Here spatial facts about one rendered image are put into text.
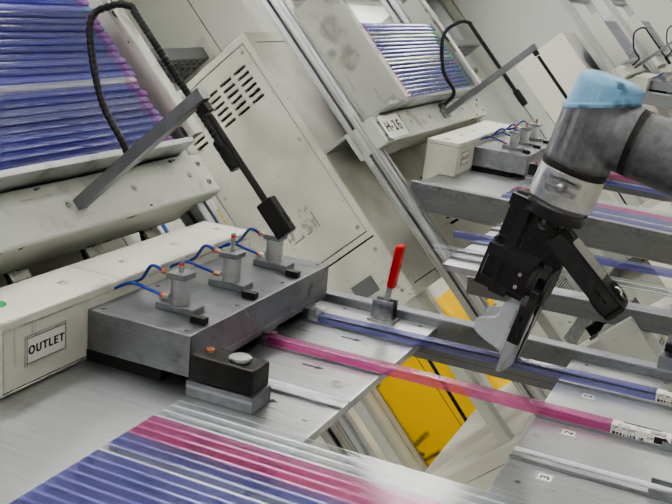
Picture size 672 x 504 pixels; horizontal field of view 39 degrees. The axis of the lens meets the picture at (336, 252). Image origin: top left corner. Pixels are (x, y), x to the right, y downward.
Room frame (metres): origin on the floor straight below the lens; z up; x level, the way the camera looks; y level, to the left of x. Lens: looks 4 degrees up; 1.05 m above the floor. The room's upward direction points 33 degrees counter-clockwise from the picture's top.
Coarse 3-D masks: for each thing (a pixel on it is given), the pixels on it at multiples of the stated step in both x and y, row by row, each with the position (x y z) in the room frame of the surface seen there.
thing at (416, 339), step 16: (320, 320) 1.23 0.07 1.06; (336, 320) 1.22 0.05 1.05; (352, 320) 1.22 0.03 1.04; (384, 336) 1.20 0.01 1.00; (400, 336) 1.19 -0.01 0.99; (416, 336) 1.19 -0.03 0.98; (448, 352) 1.17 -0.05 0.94; (464, 352) 1.16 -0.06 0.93; (480, 352) 1.16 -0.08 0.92; (496, 352) 1.16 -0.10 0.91; (528, 368) 1.14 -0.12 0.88; (544, 368) 1.13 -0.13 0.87; (560, 368) 1.13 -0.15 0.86; (592, 384) 1.11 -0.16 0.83; (608, 384) 1.10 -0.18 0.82; (624, 384) 1.10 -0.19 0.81; (640, 384) 1.10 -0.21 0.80
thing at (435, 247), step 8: (432, 248) 1.43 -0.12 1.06; (440, 248) 1.42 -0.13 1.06; (448, 248) 1.42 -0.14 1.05; (456, 248) 1.41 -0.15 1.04; (464, 248) 1.42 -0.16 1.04; (464, 256) 1.41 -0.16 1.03; (472, 256) 1.40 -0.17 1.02; (480, 256) 1.40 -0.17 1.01; (616, 280) 1.33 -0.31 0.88; (624, 280) 1.33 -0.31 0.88; (632, 280) 1.34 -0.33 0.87; (624, 288) 1.33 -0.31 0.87; (632, 288) 1.33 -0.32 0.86; (640, 288) 1.32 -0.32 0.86; (648, 288) 1.32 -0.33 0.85; (656, 288) 1.31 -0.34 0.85; (664, 288) 1.31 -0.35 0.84; (664, 296) 1.31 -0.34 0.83
